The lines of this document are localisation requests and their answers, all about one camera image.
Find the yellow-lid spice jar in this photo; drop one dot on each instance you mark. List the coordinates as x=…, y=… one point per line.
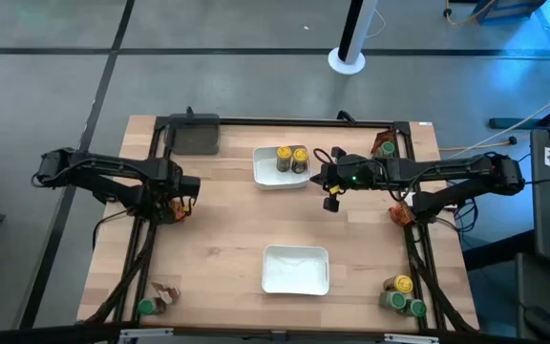
x=283, y=157
x=401, y=284
x=300, y=160

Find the black aluminium table frame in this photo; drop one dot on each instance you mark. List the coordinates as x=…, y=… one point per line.
x=303, y=122

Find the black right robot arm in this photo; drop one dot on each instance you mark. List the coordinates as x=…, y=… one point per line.
x=447, y=167

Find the black white pole with base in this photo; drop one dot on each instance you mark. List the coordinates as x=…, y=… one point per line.
x=349, y=43

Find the dark grey cabinet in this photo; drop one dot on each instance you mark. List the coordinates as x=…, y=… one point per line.
x=547, y=296

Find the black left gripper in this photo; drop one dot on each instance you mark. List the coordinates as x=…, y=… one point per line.
x=170, y=191

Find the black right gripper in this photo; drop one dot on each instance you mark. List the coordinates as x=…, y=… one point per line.
x=356, y=169

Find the silver aluminium bracket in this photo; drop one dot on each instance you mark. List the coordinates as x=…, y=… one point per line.
x=411, y=338
x=146, y=333

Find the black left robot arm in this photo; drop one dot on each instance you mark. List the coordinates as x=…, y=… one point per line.
x=112, y=167

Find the black power plug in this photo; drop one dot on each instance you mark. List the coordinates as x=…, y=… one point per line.
x=512, y=140

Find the brown white-label spice pouch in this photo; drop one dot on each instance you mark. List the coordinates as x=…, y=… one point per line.
x=165, y=294

